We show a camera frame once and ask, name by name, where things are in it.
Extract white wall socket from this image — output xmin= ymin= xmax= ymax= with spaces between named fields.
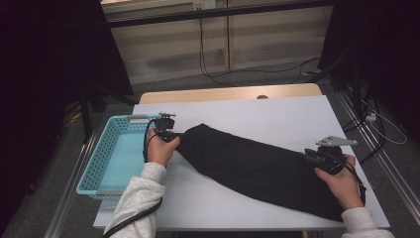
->
xmin=192 ymin=0 xmax=217 ymax=10

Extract thick black floor cable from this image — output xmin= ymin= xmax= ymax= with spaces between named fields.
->
xmin=343 ymin=95 xmax=387 ymax=166

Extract person's left hand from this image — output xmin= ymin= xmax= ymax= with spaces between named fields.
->
xmin=146 ymin=129 xmax=182 ymax=169

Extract metal floor rail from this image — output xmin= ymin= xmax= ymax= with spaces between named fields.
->
xmin=335 ymin=90 xmax=420 ymax=217
xmin=43 ymin=132 xmax=100 ymax=238

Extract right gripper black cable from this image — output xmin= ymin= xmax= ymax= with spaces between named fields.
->
xmin=343 ymin=162 xmax=368 ymax=206

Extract black metal stand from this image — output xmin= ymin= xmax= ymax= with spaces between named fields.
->
xmin=305 ymin=54 xmax=365 ymax=113

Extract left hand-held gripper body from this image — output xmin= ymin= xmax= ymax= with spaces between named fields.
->
xmin=154 ymin=112 xmax=181 ymax=144

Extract wide black curtain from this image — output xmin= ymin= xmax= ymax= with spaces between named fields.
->
xmin=0 ymin=0 xmax=135 ymax=232

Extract black hanging cable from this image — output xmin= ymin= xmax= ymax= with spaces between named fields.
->
xmin=197 ymin=18 xmax=239 ymax=88

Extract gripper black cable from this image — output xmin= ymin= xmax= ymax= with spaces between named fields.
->
xmin=343 ymin=162 xmax=368 ymax=206
xmin=102 ymin=118 xmax=163 ymax=238

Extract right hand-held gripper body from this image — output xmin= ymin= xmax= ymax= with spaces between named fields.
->
xmin=303 ymin=135 xmax=359 ymax=176

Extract light blue plastic basket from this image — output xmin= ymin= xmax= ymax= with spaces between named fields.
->
xmin=76 ymin=113 xmax=168 ymax=200

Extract wooden table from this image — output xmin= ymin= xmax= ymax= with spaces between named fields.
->
xmin=138 ymin=82 xmax=323 ymax=105

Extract person's right hand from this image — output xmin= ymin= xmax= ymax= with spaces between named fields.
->
xmin=314 ymin=154 xmax=365 ymax=210

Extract narrow black curtain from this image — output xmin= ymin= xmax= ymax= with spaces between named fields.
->
xmin=318 ymin=0 xmax=420 ymax=140

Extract white table mat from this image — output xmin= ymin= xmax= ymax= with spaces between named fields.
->
xmin=93 ymin=94 xmax=391 ymax=231

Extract black shorts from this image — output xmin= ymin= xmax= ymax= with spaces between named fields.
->
xmin=175 ymin=123 xmax=347 ymax=223

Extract black tripod stand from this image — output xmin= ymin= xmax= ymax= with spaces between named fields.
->
xmin=78 ymin=83 xmax=140 ymax=145

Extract black metal crossbar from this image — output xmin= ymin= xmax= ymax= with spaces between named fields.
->
xmin=106 ymin=0 xmax=335 ymax=29

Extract white floor cable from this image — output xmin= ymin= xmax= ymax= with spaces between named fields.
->
xmin=361 ymin=98 xmax=408 ymax=146

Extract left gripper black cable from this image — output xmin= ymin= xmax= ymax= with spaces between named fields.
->
xmin=102 ymin=118 xmax=163 ymax=238

